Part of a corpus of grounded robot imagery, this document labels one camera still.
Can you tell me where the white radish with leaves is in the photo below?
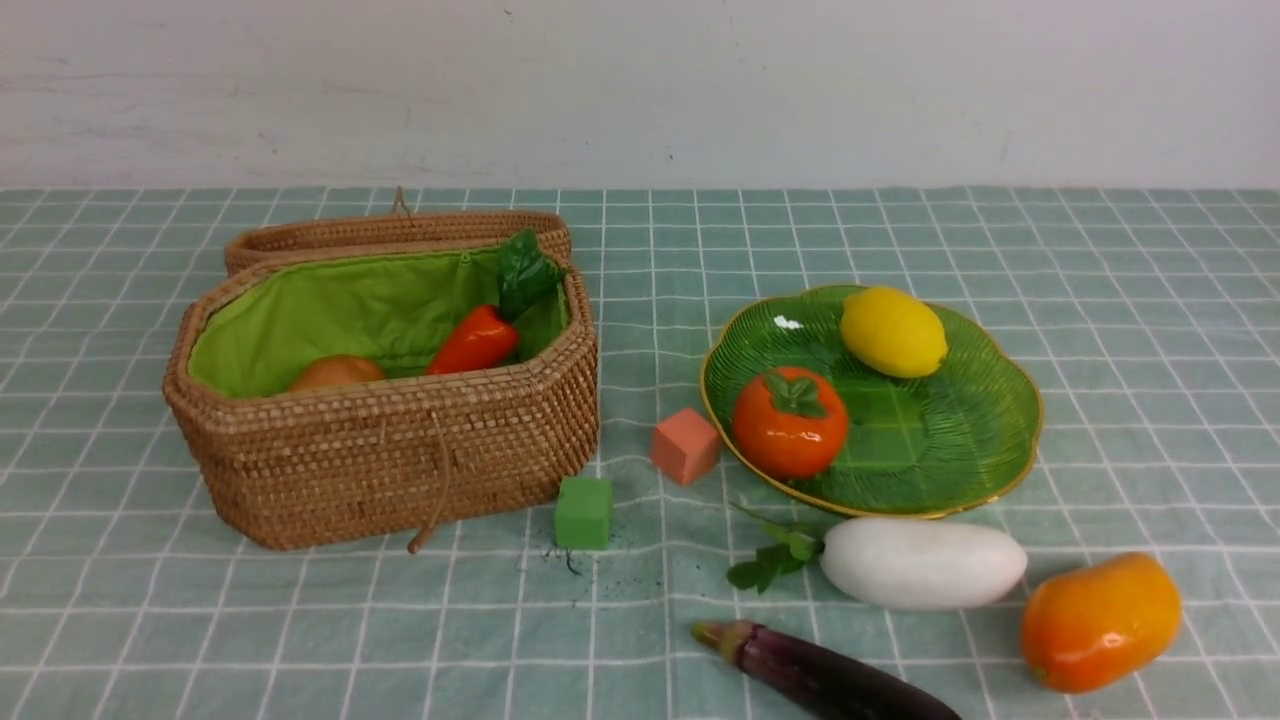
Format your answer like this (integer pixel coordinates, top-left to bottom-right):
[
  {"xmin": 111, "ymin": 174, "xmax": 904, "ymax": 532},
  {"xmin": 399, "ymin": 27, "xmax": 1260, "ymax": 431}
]
[{"xmin": 726, "ymin": 510, "xmax": 1028, "ymax": 611}]

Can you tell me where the green foam cube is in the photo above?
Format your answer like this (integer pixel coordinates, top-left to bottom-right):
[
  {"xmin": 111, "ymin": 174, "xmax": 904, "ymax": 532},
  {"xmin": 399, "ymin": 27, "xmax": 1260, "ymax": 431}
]
[{"xmin": 554, "ymin": 477, "xmax": 614, "ymax": 551}]

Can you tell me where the green glass leaf plate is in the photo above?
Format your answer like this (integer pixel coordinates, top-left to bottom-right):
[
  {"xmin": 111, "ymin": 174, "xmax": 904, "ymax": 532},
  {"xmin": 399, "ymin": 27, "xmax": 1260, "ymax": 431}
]
[{"xmin": 699, "ymin": 284, "xmax": 1044, "ymax": 519}]

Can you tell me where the orange persimmon with leaf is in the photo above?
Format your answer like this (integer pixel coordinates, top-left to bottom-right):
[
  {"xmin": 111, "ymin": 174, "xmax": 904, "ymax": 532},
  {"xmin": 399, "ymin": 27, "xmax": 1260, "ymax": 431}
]
[{"xmin": 730, "ymin": 366, "xmax": 850, "ymax": 480}]

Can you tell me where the red-orange carrot with leaves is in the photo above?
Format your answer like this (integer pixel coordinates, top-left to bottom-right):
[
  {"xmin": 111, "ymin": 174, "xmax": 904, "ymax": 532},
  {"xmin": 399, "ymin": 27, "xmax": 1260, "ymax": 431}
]
[{"xmin": 424, "ymin": 228, "xmax": 564, "ymax": 375}]

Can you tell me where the yellow lemon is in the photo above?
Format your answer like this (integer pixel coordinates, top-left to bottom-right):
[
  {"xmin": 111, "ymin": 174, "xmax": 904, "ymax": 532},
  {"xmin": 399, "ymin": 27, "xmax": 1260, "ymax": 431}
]
[{"xmin": 838, "ymin": 286, "xmax": 948, "ymax": 379}]

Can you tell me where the brown onion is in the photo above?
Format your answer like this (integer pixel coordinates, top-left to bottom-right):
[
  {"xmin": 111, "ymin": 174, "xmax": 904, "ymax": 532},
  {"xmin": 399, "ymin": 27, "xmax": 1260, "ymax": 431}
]
[{"xmin": 287, "ymin": 354, "xmax": 387, "ymax": 393}]

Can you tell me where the woven wicker basket lid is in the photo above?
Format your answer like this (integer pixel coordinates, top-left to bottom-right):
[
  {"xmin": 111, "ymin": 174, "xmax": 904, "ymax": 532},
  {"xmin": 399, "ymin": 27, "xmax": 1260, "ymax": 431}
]
[{"xmin": 223, "ymin": 188, "xmax": 572, "ymax": 275}]

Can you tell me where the orange mango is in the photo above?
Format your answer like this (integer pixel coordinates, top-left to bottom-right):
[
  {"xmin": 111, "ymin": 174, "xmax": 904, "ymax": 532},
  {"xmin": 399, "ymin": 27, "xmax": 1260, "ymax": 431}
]
[{"xmin": 1020, "ymin": 552, "xmax": 1183, "ymax": 694}]

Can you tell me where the woven wicker basket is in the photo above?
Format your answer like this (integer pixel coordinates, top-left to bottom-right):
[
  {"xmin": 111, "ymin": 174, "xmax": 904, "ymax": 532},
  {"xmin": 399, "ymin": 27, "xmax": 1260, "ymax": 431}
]
[{"xmin": 163, "ymin": 240, "xmax": 600, "ymax": 550}]

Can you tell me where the green checkered tablecloth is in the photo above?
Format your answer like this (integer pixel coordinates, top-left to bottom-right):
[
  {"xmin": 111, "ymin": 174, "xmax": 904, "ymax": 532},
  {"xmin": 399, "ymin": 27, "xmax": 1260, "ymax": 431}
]
[{"xmin": 1, "ymin": 187, "xmax": 1279, "ymax": 719}]

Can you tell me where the purple eggplant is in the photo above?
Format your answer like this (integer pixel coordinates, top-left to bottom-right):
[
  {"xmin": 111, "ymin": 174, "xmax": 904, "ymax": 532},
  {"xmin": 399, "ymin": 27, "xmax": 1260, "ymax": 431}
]
[{"xmin": 691, "ymin": 619, "xmax": 960, "ymax": 719}]

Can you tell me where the orange foam cube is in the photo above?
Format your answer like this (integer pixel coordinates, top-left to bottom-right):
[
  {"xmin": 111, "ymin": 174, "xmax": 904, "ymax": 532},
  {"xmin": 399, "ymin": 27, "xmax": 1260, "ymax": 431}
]
[{"xmin": 650, "ymin": 407, "xmax": 721, "ymax": 487}]

